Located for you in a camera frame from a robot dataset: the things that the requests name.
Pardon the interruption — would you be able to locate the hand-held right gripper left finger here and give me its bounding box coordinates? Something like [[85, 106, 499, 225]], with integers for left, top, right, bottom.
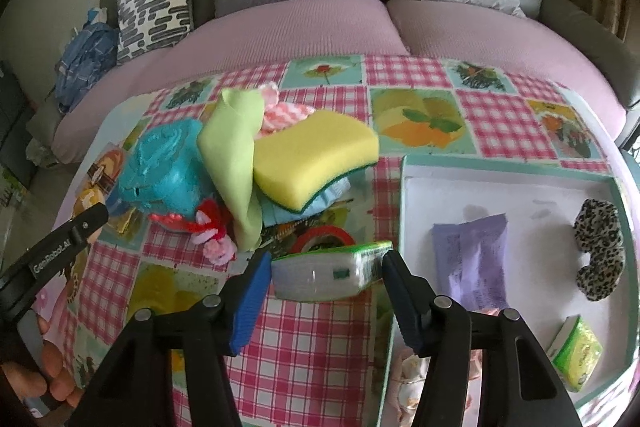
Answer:
[[67, 251, 273, 427]]

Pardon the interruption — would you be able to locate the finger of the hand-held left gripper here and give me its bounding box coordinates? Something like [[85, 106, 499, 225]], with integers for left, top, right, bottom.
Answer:
[[0, 202, 110, 324]]

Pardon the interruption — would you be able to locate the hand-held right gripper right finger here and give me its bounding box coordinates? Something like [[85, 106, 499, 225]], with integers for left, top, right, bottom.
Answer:
[[381, 250, 583, 427]]

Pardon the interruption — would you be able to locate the green tissue pack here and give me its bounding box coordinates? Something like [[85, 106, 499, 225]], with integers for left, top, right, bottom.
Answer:
[[546, 314, 604, 392], [270, 241, 394, 303]]

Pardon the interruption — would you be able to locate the purple wipes pack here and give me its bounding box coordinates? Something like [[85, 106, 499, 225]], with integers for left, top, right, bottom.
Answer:
[[431, 214, 511, 313]]

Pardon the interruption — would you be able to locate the light green cloth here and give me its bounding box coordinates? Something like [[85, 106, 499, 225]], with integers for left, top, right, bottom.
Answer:
[[197, 88, 266, 253]]

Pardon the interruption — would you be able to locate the yellow sponge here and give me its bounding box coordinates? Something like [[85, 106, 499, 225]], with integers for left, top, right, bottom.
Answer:
[[252, 109, 381, 212]]

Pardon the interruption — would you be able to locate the white tray with teal rim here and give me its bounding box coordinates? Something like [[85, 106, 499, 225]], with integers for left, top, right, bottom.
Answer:
[[377, 152, 640, 427]]

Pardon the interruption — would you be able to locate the leopard print scrunchie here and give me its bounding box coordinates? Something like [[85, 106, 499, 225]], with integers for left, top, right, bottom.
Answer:
[[572, 198, 626, 303]]

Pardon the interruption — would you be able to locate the person's left hand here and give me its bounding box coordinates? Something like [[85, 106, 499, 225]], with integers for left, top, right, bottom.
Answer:
[[41, 339, 85, 412]]

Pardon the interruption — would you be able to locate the red and white plush toy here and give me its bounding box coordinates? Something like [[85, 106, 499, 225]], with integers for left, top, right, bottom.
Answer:
[[190, 199, 238, 265]]

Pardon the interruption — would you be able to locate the printed checked tablecloth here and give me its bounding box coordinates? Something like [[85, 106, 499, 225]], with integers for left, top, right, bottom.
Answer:
[[37, 54, 640, 427]]

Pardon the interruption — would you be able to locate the light blue cloth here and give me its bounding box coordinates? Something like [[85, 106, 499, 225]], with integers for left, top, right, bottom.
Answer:
[[260, 179, 351, 228]]

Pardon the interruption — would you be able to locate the red tape roll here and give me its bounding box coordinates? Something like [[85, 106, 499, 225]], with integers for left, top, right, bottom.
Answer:
[[290, 227, 357, 258]]

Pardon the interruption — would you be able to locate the teal plastic toy box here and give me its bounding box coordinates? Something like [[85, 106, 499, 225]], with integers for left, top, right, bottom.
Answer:
[[117, 119, 221, 228]]

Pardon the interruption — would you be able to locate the dark cabinet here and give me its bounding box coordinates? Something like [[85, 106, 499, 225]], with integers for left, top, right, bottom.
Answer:
[[0, 62, 37, 168]]

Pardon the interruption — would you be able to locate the pink checked cloth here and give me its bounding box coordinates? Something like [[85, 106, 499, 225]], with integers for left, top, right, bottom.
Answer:
[[257, 84, 316, 138]]

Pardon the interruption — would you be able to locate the blue clothing pile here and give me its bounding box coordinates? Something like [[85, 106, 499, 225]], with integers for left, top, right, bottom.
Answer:
[[54, 9, 121, 114]]

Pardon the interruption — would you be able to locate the black and white patterned cushion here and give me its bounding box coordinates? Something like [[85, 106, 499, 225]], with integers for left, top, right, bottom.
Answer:
[[116, 0, 195, 65]]

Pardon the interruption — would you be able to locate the pink sofa cover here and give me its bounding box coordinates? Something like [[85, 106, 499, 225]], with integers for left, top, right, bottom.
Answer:
[[52, 0, 628, 165]]

